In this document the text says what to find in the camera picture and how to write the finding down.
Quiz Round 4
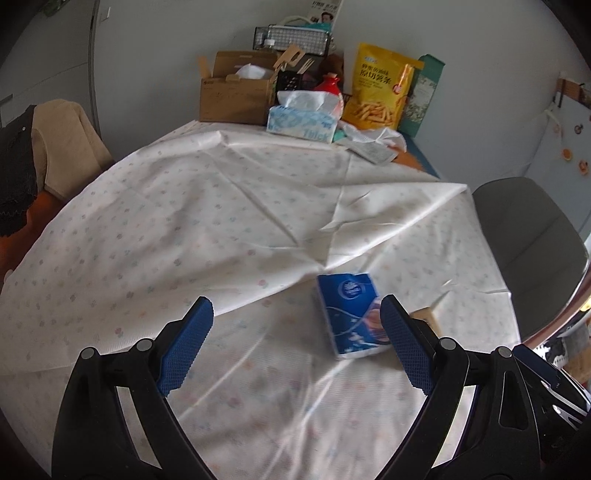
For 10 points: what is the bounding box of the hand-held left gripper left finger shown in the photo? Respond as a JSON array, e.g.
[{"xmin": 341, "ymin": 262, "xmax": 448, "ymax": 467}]
[{"xmin": 53, "ymin": 296, "xmax": 218, "ymax": 480}]

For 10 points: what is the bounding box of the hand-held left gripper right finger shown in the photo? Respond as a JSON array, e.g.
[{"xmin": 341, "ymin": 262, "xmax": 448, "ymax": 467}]
[{"xmin": 376, "ymin": 294, "xmax": 541, "ymax": 480}]

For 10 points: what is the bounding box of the small brown box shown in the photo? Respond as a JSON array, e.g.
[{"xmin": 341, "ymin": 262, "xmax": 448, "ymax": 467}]
[{"xmin": 410, "ymin": 305, "xmax": 441, "ymax": 337}]

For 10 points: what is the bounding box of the blue tissue pack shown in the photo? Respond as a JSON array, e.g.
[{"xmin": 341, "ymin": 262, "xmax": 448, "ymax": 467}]
[{"xmin": 316, "ymin": 272, "xmax": 393, "ymax": 361}]

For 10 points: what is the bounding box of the white floral tablecloth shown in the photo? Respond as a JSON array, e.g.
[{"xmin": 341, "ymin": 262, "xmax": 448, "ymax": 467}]
[{"xmin": 0, "ymin": 119, "xmax": 520, "ymax": 480}]

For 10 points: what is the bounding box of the grey chair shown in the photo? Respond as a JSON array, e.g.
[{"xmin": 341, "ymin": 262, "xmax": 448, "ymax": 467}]
[{"xmin": 472, "ymin": 178, "xmax": 591, "ymax": 342}]

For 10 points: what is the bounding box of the orange chair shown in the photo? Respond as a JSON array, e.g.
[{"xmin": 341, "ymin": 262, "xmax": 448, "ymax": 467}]
[{"xmin": 0, "ymin": 191, "xmax": 70, "ymax": 282}]

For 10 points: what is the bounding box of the grey flat packet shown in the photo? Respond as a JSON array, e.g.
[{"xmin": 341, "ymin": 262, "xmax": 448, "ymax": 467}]
[{"xmin": 344, "ymin": 141, "xmax": 398, "ymax": 164}]

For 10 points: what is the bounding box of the white refrigerator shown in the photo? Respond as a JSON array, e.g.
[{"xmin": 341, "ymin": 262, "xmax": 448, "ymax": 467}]
[{"xmin": 522, "ymin": 99, "xmax": 591, "ymax": 245}]

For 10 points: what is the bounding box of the white plastic bag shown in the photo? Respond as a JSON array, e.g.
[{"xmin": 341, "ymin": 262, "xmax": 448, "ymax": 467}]
[{"xmin": 344, "ymin": 124, "xmax": 407, "ymax": 151}]

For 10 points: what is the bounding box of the black garment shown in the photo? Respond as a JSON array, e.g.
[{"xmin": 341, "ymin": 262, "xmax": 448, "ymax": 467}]
[{"xmin": 0, "ymin": 105, "xmax": 38, "ymax": 236}]

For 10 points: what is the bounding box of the beige garment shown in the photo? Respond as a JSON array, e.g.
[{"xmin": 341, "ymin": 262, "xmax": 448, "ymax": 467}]
[{"xmin": 31, "ymin": 99, "xmax": 116, "ymax": 201}]

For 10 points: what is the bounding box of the green patterned box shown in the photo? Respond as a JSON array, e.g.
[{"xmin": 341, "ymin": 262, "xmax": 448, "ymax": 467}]
[{"xmin": 398, "ymin": 54, "xmax": 446, "ymax": 138}]

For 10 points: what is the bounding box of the light blue tissue box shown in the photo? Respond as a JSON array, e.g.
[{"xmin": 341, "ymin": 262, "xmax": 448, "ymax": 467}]
[{"xmin": 267, "ymin": 90, "xmax": 345, "ymax": 144}]

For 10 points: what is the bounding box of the open cardboard box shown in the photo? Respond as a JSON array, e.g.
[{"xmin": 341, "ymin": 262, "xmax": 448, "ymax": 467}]
[{"xmin": 198, "ymin": 50, "xmax": 282, "ymax": 125}]

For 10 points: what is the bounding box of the yellow snack bag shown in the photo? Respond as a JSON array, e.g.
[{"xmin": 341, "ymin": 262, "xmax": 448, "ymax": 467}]
[{"xmin": 342, "ymin": 43, "xmax": 424, "ymax": 131}]

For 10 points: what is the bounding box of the red capped bottle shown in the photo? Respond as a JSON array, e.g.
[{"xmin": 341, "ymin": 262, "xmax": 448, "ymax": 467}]
[{"xmin": 314, "ymin": 73, "xmax": 342, "ymax": 100}]

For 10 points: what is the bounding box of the white paper wad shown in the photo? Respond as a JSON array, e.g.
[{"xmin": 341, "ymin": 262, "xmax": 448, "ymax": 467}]
[{"xmin": 235, "ymin": 65, "xmax": 271, "ymax": 81}]

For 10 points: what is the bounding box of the black perforated container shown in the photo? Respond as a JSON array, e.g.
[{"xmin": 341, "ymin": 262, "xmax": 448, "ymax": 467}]
[{"xmin": 277, "ymin": 69, "xmax": 303, "ymax": 95}]

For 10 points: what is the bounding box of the brown box on refrigerator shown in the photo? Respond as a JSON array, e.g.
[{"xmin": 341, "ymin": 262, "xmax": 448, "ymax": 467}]
[{"xmin": 556, "ymin": 76, "xmax": 591, "ymax": 108}]

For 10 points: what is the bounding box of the wooden slat piece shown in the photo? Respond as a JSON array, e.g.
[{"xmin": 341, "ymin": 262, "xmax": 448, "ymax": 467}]
[{"xmin": 274, "ymin": 45, "xmax": 315, "ymax": 75}]

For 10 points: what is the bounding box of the printed carton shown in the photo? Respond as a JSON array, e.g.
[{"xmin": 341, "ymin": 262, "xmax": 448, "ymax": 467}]
[{"xmin": 307, "ymin": 0, "xmax": 342, "ymax": 26}]

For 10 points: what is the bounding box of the black wire basket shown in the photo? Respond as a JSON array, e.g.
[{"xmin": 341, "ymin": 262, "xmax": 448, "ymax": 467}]
[{"xmin": 253, "ymin": 24, "xmax": 333, "ymax": 57}]

